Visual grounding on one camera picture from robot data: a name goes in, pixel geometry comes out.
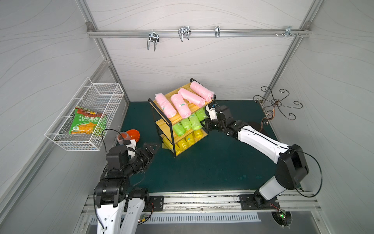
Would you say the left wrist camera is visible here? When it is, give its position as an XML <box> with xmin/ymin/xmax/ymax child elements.
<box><xmin>126</xmin><ymin>139</ymin><xmax>136</xmax><ymax>158</ymax></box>

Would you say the clear plastic goblet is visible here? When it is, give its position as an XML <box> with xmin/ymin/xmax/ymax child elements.
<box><xmin>117</xmin><ymin>132</ymin><xmax>131</xmax><ymax>145</ymax></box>

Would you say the white wire basket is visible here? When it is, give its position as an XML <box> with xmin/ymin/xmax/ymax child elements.
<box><xmin>44</xmin><ymin>78</ymin><xmax>124</xmax><ymax>151</ymax></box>

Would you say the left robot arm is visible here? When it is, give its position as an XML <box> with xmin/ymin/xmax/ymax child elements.
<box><xmin>93</xmin><ymin>143</ymin><xmax>164</xmax><ymax>234</ymax></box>

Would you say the aluminium top rail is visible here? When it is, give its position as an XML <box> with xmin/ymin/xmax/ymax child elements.
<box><xmin>87</xmin><ymin>27</ymin><xmax>312</xmax><ymax>39</ymax></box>

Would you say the green roll front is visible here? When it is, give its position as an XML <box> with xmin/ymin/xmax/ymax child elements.
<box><xmin>180</xmin><ymin>118</ymin><xmax>192</xmax><ymax>131</ymax></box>

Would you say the copper wire jewelry stand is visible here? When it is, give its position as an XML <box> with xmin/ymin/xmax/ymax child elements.
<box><xmin>253</xmin><ymin>86</ymin><xmax>303</xmax><ymax>128</ymax></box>

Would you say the green roll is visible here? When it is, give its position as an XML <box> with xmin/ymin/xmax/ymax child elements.
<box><xmin>180</xmin><ymin>118</ymin><xmax>192</xmax><ymax>131</ymax></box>
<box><xmin>195</xmin><ymin>107</ymin><xmax>209</xmax><ymax>122</ymax></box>
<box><xmin>188</xmin><ymin>114</ymin><xmax>202</xmax><ymax>131</ymax></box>
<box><xmin>172</xmin><ymin>122</ymin><xmax>186</xmax><ymax>137</ymax></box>

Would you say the green snack bag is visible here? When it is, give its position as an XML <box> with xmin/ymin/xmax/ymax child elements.
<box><xmin>69</xmin><ymin>106</ymin><xmax>107</xmax><ymax>136</ymax></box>

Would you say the wooden three-tier shelf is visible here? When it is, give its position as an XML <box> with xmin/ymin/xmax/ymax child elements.
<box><xmin>147</xmin><ymin>77</ymin><xmax>217</xmax><ymax>157</ymax></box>

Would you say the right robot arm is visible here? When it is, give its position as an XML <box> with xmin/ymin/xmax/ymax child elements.
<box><xmin>205</xmin><ymin>104</ymin><xmax>309</xmax><ymax>209</ymax></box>

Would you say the pink roll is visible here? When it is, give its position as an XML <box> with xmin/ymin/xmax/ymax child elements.
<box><xmin>190</xmin><ymin>81</ymin><xmax>215</xmax><ymax>102</ymax></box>
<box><xmin>178</xmin><ymin>88</ymin><xmax>206</xmax><ymax>108</ymax></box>
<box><xmin>170</xmin><ymin>94</ymin><xmax>192</xmax><ymax>119</ymax></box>
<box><xmin>155</xmin><ymin>93</ymin><xmax>177</xmax><ymax>118</ymax></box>

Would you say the yellow roll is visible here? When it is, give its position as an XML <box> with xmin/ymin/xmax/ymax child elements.
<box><xmin>177</xmin><ymin>138</ymin><xmax>189</xmax><ymax>151</ymax></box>
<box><xmin>193</xmin><ymin>129</ymin><xmax>203</xmax><ymax>139</ymax></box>
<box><xmin>162</xmin><ymin>137</ymin><xmax>181</xmax><ymax>155</ymax></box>

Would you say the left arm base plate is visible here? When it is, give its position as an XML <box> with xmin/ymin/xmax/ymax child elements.
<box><xmin>144</xmin><ymin>196</ymin><xmax>165</xmax><ymax>212</ymax></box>

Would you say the pink roll front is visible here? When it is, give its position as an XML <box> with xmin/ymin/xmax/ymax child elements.
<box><xmin>190</xmin><ymin>81</ymin><xmax>215</xmax><ymax>102</ymax></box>

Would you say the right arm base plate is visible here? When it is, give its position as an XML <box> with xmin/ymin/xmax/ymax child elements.
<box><xmin>237</xmin><ymin>194</ymin><xmax>280</xmax><ymax>210</ymax></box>

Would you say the yellow roll diagonal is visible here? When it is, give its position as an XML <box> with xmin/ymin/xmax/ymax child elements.
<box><xmin>185</xmin><ymin>133</ymin><xmax>195</xmax><ymax>146</ymax></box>

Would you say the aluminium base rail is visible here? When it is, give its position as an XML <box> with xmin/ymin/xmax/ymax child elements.
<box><xmin>83</xmin><ymin>188</ymin><xmax>322</xmax><ymax>215</ymax></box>

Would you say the orange plastic bowl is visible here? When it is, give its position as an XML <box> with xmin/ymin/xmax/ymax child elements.
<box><xmin>127</xmin><ymin>129</ymin><xmax>140</xmax><ymax>142</ymax></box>

